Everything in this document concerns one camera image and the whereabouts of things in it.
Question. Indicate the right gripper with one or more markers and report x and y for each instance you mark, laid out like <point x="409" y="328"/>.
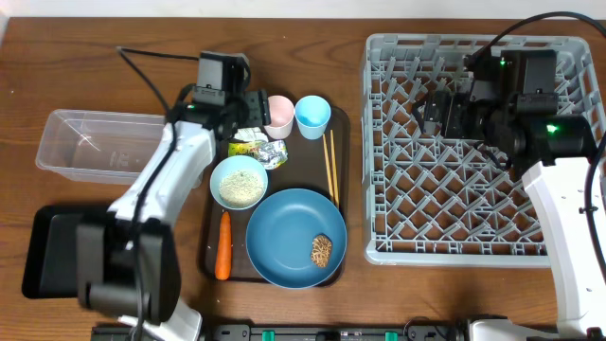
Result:
<point x="454" y="103"/>

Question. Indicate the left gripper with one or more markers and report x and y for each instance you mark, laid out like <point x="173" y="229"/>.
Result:
<point x="260" y="108"/>

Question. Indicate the white tissue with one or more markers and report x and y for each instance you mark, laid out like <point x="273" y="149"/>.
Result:
<point x="251" y="135"/>

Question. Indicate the pink cup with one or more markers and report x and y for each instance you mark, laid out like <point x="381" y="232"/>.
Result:
<point x="282" y="117"/>

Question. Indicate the green foil wrapper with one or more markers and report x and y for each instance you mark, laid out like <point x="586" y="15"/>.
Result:
<point x="270" y="155"/>

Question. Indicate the light blue cup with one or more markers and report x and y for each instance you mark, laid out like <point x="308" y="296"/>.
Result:
<point x="312" y="114"/>

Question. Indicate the light blue bowl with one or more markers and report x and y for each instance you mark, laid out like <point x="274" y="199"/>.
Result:
<point x="229" y="165"/>

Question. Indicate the white rice pile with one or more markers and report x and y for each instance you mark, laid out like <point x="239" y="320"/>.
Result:
<point x="241" y="188"/>

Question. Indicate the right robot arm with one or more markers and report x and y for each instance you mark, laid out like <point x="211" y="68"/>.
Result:
<point x="512" y="105"/>

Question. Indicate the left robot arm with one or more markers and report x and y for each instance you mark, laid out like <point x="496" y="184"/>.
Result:
<point x="127" y="265"/>

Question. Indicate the grey dishwasher rack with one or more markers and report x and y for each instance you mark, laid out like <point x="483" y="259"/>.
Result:
<point x="436" y="201"/>

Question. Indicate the black waste tray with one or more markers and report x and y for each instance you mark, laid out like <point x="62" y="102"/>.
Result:
<point x="51" y="270"/>

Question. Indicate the dark brown serving tray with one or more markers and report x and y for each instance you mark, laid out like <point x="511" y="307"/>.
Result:
<point x="305" y="168"/>

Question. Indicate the right wooden chopstick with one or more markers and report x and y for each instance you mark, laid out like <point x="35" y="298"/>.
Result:
<point x="334" y="170"/>

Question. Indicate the blue plate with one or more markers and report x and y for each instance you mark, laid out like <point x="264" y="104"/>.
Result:
<point x="280" y="234"/>

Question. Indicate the clear plastic bin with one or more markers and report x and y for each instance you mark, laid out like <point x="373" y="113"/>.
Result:
<point x="99" y="147"/>

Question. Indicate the orange carrot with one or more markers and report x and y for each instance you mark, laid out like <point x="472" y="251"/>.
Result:
<point x="223" y="261"/>

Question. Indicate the brown mushroom piece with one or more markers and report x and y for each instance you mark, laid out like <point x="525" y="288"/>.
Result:
<point x="321" y="251"/>

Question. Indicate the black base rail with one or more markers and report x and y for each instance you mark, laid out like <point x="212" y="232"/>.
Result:
<point x="273" y="333"/>

